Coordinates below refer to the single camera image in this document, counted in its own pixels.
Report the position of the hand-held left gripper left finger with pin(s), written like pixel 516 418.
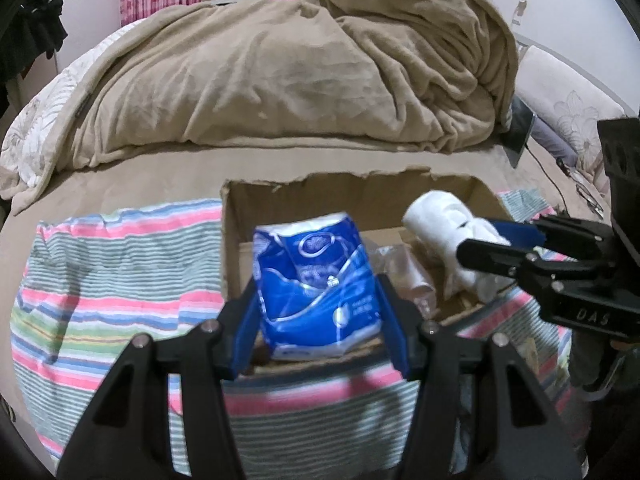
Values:
pixel 246 321

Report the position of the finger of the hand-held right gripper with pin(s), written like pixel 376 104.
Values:
pixel 520 232
pixel 492 257

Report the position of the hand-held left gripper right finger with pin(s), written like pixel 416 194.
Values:
pixel 396 327

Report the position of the white tissue roll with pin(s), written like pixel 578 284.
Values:
pixel 437 222

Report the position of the blue tissue packet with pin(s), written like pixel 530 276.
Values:
pixel 310 290

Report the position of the brown cardboard box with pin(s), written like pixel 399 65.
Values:
pixel 239 230

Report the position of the eyeglasses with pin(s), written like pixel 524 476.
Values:
pixel 590 199

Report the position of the dark tablet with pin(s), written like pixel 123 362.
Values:
pixel 518 127

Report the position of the floral white pillow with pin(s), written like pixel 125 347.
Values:
pixel 570 105

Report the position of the striped pastel cloth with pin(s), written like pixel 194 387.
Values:
pixel 100 285

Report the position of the tan bed sheet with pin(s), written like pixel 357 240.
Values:
pixel 150 182

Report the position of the beige fleece blanket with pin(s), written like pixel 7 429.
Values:
pixel 275 75

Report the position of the white floral quilt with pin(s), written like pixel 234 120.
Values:
pixel 30 125

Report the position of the dark hanging clothes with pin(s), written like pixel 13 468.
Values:
pixel 30 25

